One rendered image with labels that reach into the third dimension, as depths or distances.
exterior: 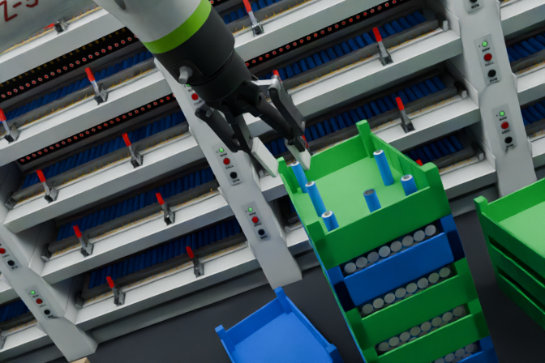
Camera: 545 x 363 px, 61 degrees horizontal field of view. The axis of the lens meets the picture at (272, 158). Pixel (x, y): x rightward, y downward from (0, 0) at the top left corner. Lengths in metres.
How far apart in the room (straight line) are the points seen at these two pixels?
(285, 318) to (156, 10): 0.95
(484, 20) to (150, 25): 0.89
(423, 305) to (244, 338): 0.64
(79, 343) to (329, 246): 1.13
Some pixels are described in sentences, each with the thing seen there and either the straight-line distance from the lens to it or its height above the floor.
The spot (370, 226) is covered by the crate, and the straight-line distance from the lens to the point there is 0.67.
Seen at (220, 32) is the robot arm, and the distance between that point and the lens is 0.56.
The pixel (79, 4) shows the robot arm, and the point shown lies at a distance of 0.66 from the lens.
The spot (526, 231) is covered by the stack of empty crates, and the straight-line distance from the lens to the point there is 1.05.
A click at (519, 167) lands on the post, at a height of 0.10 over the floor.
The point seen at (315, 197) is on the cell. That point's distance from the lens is 0.79.
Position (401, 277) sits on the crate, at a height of 0.34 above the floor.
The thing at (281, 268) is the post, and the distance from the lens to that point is 1.37.
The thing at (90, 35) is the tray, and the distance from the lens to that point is 1.23.
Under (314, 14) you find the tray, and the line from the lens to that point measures 1.14.
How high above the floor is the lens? 0.79
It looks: 19 degrees down
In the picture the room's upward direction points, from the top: 24 degrees counter-clockwise
